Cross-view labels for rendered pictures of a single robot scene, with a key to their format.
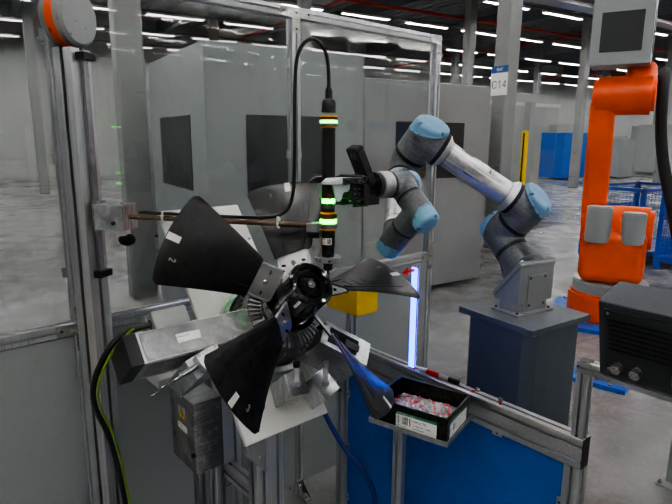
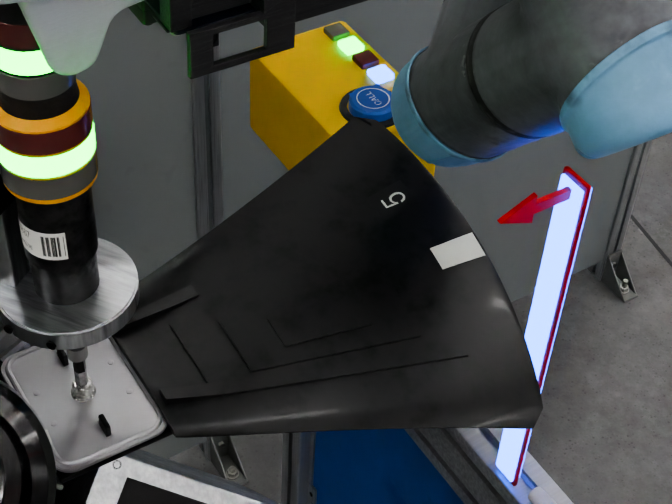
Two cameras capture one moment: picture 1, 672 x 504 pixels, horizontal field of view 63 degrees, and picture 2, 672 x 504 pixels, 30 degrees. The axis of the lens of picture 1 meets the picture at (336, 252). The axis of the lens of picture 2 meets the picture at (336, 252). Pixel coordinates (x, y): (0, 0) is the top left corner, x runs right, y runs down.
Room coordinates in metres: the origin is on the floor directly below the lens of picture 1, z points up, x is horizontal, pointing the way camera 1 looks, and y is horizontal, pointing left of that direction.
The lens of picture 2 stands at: (0.98, -0.16, 1.72)
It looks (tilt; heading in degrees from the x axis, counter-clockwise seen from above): 44 degrees down; 7
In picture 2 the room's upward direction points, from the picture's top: 4 degrees clockwise
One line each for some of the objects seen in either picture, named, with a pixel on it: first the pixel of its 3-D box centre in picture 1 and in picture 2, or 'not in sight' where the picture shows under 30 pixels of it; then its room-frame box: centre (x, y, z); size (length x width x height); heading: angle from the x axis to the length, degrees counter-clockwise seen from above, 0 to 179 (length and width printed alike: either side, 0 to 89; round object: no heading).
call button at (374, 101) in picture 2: not in sight; (372, 104); (1.82, -0.09, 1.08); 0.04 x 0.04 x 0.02
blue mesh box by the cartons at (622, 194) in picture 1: (636, 220); not in sight; (7.49, -4.13, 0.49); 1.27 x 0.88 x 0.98; 122
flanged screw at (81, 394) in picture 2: not in sight; (84, 396); (1.39, 0.02, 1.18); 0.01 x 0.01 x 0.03
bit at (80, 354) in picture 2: not in sight; (78, 359); (1.39, 0.02, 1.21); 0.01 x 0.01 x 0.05
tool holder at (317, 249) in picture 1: (324, 242); (40, 221); (1.40, 0.03, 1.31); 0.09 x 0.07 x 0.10; 76
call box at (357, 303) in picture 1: (351, 298); (341, 125); (1.85, -0.06, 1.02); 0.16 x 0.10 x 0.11; 41
